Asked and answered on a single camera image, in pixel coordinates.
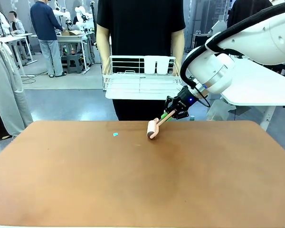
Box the seated person in grey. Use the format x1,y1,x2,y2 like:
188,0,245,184
9,10,27,35

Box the right arm black cable sleeve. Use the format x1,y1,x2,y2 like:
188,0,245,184
180,0,285,84

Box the black panel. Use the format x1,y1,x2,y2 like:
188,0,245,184
193,34,212,49

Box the white angular machine part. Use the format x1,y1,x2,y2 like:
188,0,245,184
208,19,228,36

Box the clear plastic bag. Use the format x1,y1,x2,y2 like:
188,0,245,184
206,99,238,122

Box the pink lint roller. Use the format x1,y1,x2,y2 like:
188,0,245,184
146,110,178,140

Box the white robot with black cable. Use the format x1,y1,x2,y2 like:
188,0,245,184
0,10,11,37

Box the white side table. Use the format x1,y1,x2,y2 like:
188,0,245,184
220,57,285,132

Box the white wire dish rack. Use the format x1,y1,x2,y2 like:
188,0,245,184
102,55,189,101

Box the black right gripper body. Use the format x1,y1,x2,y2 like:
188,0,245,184
173,85,198,112

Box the person's left hand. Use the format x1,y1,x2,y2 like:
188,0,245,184
172,61,182,77

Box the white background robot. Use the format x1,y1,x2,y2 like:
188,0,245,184
74,5,96,32

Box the white workshop desk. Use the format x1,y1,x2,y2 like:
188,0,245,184
30,32,92,72

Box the person's left forearm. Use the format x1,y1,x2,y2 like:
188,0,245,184
171,29,186,65

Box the grey plastic step stool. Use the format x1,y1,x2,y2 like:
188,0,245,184
66,54,84,74

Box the bystander in black clothes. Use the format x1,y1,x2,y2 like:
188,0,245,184
226,0,274,29

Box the person's right forearm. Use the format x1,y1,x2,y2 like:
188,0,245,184
95,23,113,66

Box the open cardboard box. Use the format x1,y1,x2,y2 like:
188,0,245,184
61,30,83,37

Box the white plastic cup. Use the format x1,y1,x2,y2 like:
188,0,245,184
144,56,158,75
155,56,170,75

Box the hanging grey trousers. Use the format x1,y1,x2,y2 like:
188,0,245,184
0,41,34,138

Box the white narrow desk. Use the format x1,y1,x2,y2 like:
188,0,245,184
0,33,39,77

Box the man in navy shirt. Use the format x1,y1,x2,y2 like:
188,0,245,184
29,0,67,78

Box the person's right hand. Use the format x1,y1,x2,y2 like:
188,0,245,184
102,60,112,78

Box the person in black t-shirt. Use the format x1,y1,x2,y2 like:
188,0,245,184
95,0,187,122

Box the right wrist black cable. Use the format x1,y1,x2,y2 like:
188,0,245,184
187,75,211,108

